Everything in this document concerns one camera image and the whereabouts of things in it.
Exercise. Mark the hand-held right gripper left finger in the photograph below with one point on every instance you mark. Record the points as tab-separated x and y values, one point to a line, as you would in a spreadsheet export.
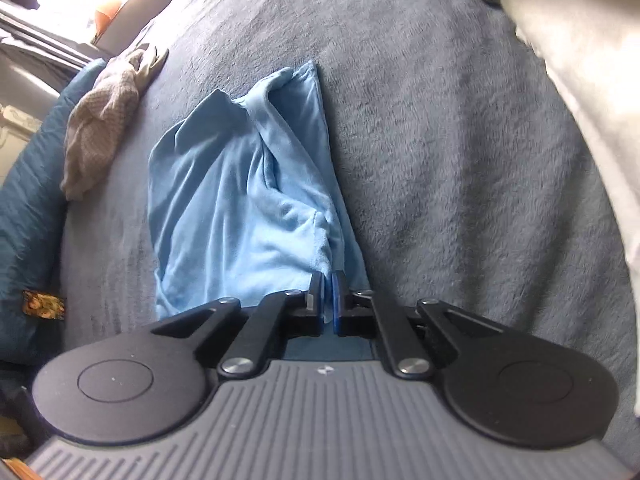
316	307

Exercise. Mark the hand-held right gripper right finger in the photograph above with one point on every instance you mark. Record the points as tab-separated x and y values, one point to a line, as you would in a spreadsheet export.
338	307

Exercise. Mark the light blue shirt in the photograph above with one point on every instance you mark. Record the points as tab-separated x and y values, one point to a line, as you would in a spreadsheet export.
225	200

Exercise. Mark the grey-blue fleece blanket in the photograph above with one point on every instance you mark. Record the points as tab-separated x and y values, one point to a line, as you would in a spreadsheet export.
425	160

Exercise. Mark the orange patterned patch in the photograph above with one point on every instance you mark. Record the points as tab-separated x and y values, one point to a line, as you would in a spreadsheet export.
44	305

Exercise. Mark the grey knitted sweater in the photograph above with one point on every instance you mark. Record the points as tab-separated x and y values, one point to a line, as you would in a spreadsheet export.
95	125

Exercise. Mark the beige cloth garment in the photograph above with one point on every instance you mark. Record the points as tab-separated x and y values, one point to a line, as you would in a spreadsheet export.
150	62

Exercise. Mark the dark teal pillow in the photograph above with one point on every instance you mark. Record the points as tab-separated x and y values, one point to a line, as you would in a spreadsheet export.
30	220

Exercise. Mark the orange object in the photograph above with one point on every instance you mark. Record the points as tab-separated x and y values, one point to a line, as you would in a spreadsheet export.
107	17

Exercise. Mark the grey curtain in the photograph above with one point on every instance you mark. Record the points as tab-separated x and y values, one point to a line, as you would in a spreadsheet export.
40	35

